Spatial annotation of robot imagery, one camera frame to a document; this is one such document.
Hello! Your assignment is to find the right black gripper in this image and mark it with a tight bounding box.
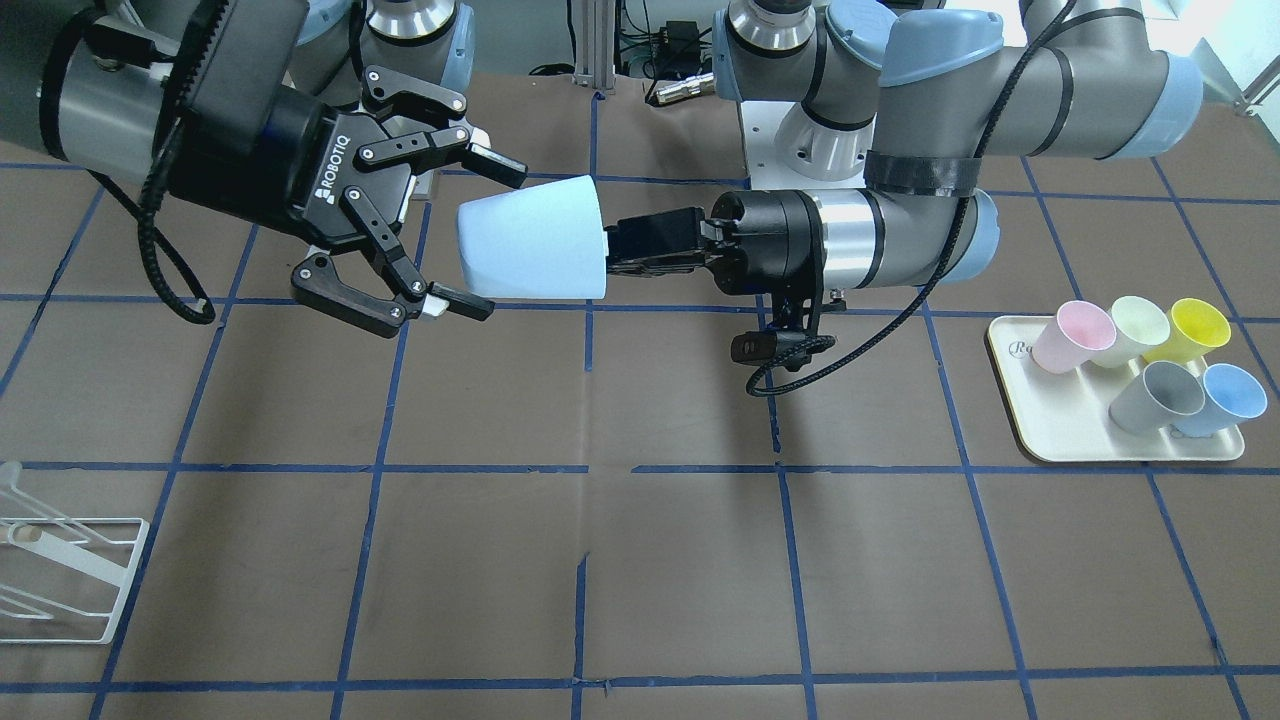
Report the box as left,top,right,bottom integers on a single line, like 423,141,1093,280
168,65,529,338

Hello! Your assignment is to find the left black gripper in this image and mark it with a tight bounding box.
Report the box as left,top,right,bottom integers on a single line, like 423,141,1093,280
605,190,822,297

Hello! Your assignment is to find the light blue plastic cup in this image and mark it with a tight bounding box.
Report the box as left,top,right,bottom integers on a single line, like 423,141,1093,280
456,176,608,300

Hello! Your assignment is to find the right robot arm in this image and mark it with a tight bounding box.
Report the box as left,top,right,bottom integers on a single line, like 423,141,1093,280
3,1,529,338

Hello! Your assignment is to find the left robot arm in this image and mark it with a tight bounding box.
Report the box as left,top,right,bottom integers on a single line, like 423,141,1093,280
605,1,1203,300

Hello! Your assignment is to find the pink plastic cup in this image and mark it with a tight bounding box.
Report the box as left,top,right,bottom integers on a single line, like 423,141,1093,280
1030,300,1117,374

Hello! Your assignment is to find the pale green plastic cup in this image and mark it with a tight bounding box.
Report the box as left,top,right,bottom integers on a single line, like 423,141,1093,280
1091,295,1171,369

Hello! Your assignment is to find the grey plastic cup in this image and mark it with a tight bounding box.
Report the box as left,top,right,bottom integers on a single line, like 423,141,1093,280
1108,360,1206,436

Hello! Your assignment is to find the yellow plastic cup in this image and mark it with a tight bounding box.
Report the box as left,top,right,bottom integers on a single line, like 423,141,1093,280
1142,299,1233,364

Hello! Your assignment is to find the cream plastic tray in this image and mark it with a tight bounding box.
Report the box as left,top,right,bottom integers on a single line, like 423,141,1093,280
986,315,1245,462

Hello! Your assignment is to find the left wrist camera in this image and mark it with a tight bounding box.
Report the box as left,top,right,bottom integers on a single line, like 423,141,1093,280
730,290,847,372

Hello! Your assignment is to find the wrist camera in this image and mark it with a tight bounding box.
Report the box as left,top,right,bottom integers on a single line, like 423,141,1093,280
166,1,308,158
730,290,847,372

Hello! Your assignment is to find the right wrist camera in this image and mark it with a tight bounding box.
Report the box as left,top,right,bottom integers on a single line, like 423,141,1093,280
166,1,308,158

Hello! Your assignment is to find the black braided cable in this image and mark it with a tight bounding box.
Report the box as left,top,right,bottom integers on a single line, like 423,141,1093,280
84,0,241,325
745,0,1082,398

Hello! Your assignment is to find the aluminium frame post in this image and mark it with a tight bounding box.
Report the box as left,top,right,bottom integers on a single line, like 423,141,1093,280
567,0,620,96

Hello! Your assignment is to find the white wire cup rack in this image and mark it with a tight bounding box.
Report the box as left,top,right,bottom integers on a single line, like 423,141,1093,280
1,462,150,648

